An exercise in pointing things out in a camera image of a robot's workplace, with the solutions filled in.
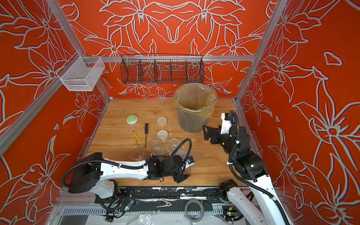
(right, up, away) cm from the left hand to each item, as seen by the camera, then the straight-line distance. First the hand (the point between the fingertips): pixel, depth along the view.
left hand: (188, 167), depth 76 cm
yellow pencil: (-40, +16, +22) cm, 49 cm away
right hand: (+10, +25, -10) cm, 28 cm away
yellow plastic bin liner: (+7, +40, +23) cm, 47 cm away
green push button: (-41, +25, +28) cm, 56 cm away
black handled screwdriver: (-29, +16, +22) cm, 40 cm away
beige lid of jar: (-18, +24, +28) cm, 41 cm away
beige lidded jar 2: (-9, +10, +16) cm, 20 cm away
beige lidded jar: (-1, +3, -11) cm, 11 cm away
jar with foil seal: (-32, +4, +13) cm, 35 cm away
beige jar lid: (-17, +15, +22) cm, 32 cm away
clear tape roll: (+6, -18, -8) cm, 21 cm away
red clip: (-11, -17, -6) cm, 21 cm away
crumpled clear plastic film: (-19, -22, -8) cm, 30 cm away
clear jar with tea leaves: (-20, +9, +14) cm, 26 cm away
